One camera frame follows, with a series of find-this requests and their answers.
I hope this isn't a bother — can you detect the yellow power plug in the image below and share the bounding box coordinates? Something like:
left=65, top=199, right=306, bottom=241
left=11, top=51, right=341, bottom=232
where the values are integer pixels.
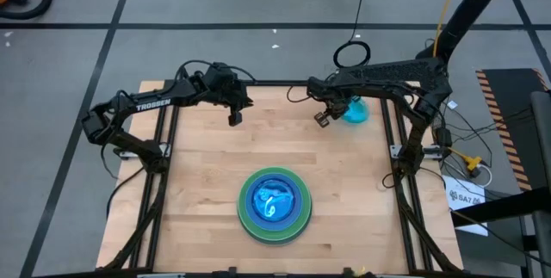
left=447, top=146, right=484, bottom=179

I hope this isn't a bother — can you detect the black pole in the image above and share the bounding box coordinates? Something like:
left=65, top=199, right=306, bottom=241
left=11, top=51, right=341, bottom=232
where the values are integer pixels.
left=415, top=0, right=516, bottom=62

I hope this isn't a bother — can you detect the black metal beam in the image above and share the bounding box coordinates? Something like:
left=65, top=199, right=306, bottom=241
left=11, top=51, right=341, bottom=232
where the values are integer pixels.
left=450, top=185, right=551, bottom=228

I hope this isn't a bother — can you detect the black hazard striped mat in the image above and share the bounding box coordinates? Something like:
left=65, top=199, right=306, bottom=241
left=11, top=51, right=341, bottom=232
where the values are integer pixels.
left=475, top=67, right=551, bottom=193

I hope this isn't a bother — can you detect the blue plastic plate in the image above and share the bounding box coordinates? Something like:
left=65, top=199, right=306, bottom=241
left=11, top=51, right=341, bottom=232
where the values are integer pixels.
left=248, top=172, right=303, bottom=232

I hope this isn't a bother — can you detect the black coiled cable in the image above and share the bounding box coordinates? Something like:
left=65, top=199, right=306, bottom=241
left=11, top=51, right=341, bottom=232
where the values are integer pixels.
left=332, top=0, right=372, bottom=70

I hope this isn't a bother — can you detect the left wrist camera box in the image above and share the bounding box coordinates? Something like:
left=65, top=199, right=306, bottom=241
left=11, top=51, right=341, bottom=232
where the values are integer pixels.
left=205, top=62, right=238, bottom=86

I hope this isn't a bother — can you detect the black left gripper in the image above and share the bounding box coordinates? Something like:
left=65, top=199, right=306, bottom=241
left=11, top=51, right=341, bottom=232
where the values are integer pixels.
left=221, top=80, right=254, bottom=127

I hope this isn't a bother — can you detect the teal translucent plastic plate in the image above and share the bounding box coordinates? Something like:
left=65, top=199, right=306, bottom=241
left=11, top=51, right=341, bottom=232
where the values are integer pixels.
left=342, top=96, right=370, bottom=125
left=251, top=178, right=298, bottom=224

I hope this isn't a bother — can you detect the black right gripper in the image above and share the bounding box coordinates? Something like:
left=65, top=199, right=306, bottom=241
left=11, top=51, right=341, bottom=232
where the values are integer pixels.
left=307, top=77, right=350, bottom=129

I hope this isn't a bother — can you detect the silver mounting plate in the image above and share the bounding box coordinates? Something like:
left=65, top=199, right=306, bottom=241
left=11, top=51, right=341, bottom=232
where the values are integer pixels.
left=115, top=144, right=172, bottom=159
left=389, top=144, right=444, bottom=159

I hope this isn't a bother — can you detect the black aluminium rig frame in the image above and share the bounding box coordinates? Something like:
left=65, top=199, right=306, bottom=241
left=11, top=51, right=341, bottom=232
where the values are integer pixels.
left=96, top=78, right=465, bottom=278

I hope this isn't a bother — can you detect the white paper sign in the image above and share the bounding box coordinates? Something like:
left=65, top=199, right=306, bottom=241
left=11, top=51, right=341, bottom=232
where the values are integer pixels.
left=442, top=174, right=490, bottom=238

